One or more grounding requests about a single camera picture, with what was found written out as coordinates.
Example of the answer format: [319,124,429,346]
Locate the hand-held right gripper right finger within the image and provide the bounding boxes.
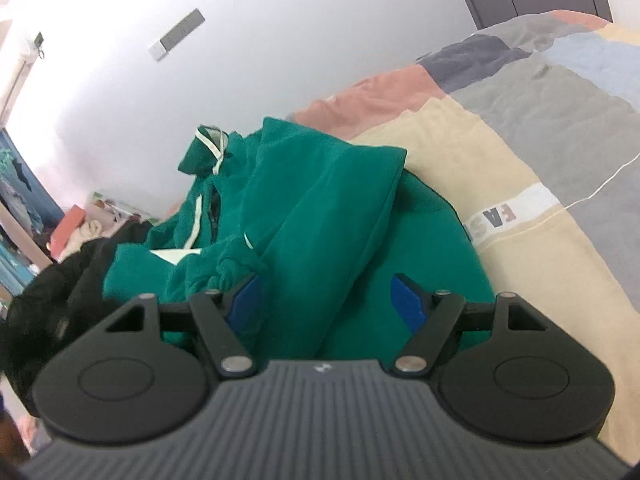
[390,272,546,377]

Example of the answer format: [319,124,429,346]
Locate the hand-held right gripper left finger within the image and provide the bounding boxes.
[104,272,263,377]

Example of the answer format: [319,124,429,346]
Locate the green hoodie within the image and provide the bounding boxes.
[102,116,496,361]

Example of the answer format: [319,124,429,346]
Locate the printed pillow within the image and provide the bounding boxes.
[90,191,161,224]

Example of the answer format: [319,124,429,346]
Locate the cream plush cloth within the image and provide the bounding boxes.
[60,220,108,261]

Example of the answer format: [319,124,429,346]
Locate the pink cushion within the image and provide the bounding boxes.
[47,204,87,256]

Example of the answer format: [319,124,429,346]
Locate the black puffer jacket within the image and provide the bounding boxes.
[0,220,161,418]

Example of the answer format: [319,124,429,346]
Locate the patchwork bed blanket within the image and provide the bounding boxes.
[165,10,640,466]

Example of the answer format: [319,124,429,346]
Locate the black hanging sock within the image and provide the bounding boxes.
[14,159,34,192]

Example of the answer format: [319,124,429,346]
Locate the white air conditioner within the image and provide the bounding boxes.
[0,52,38,123]

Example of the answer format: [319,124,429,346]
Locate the white thin cable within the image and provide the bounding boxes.
[475,150,640,256]

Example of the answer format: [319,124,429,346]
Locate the grey wall socket panel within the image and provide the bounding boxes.
[161,7,206,53]

